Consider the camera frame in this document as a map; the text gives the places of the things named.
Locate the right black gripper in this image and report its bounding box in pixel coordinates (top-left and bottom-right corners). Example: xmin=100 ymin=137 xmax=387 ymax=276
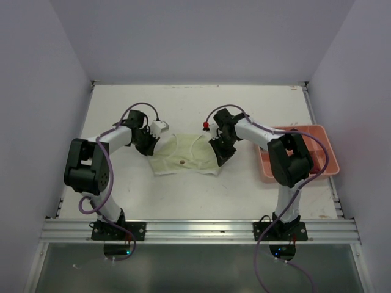
xmin=209 ymin=132 xmax=237 ymax=165

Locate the pale green underwear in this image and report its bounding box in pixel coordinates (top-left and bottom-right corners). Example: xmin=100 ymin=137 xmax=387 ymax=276
xmin=149 ymin=134 xmax=220 ymax=176

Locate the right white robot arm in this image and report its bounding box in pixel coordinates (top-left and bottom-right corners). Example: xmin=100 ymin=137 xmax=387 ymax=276
xmin=203 ymin=107 xmax=314 ymax=240

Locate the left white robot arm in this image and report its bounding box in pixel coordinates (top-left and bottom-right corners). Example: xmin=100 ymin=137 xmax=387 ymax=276
xmin=64 ymin=110 xmax=169 ymax=240

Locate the dark red rolled underwear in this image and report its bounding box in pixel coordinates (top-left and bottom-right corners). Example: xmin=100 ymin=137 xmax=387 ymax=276
xmin=310 ymin=164 xmax=322 ymax=175

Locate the pink divided tray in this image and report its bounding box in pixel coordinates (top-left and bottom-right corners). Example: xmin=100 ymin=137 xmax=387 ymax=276
xmin=255 ymin=125 xmax=340 ymax=184

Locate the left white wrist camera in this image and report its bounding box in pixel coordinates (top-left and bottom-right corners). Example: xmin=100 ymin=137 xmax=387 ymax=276
xmin=149 ymin=120 xmax=169 ymax=138

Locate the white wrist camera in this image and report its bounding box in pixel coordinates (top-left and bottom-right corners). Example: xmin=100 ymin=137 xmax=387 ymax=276
xmin=203 ymin=121 xmax=219 ymax=136
xmin=149 ymin=120 xmax=169 ymax=138

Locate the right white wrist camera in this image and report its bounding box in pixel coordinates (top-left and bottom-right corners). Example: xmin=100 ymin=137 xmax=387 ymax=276
xmin=203 ymin=121 xmax=219 ymax=136

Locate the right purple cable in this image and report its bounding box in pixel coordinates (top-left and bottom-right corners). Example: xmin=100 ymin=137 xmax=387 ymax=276
xmin=204 ymin=104 xmax=329 ymax=293

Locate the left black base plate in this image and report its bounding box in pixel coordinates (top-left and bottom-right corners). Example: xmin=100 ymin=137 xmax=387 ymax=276
xmin=89 ymin=220 xmax=147 ymax=241

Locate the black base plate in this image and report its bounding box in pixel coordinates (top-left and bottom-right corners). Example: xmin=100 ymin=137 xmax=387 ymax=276
xmin=252 ymin=214 xmax=309 ymax=241
xmin=89 ymin=220 xmax=147 ymax=241

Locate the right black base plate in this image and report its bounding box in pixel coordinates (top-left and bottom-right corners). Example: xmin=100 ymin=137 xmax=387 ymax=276
xmin=252 ymin=214 xmax=309 ymax=241

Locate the aluminium mounting rail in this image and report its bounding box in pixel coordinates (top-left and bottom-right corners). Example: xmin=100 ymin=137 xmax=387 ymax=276
xmin=39 ymin=219 xmax=360 ymax=245

